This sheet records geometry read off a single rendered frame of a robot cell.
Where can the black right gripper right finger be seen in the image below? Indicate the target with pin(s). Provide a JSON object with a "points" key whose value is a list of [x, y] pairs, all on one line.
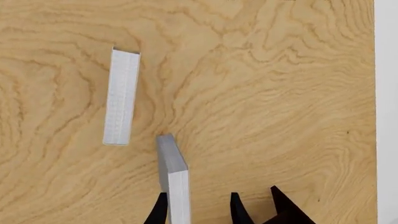
{"points": [[238, 213]]}

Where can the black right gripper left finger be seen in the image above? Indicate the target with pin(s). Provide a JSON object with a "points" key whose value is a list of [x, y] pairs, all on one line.
{"points": [[160, 213]]}

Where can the grey book with white pages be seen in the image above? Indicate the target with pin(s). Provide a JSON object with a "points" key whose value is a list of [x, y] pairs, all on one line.
{"points": [[178, 193]]}

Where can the white book with thin cover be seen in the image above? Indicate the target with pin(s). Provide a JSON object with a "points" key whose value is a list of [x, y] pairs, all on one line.
{"points": [[121, 98]]}

